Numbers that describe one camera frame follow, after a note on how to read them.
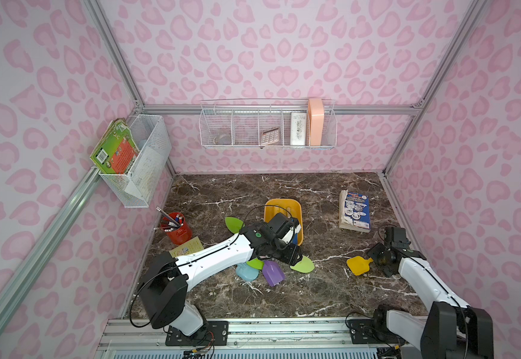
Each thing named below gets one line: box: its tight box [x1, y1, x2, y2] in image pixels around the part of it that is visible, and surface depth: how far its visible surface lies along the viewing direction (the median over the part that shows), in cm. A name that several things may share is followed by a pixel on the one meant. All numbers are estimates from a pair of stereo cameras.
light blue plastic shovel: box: [235, 262, 260, 282], surface depth 87 cm
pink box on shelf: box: [307, 97, 325, 146], surface depth 85 cm
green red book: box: [89, 118, 140, 176], surface depth 73 cm
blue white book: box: [338, 189, 372, 234], surface depth 103 cm
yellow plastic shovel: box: [346, 255, 374, 276], surface depth 90 cm
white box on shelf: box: [290, 112, 307, 146], surface depth 95 cm
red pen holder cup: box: [160, 211, 193, 246], surface depth 93 cm
